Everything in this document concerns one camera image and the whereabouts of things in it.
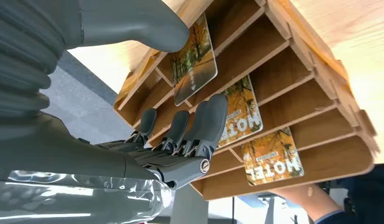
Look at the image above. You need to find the wooden slotted card holder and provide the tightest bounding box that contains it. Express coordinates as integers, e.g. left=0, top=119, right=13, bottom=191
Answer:
left=113, top=0, right=380, bottom=202

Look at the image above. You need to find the person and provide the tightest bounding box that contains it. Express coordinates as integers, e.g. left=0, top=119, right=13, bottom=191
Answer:
left=313, top=163, right=384, bottom=224

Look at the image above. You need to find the clear plastic hand cover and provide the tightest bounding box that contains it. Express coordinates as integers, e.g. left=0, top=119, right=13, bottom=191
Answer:
left=0, top=170, right=173, bottom=224

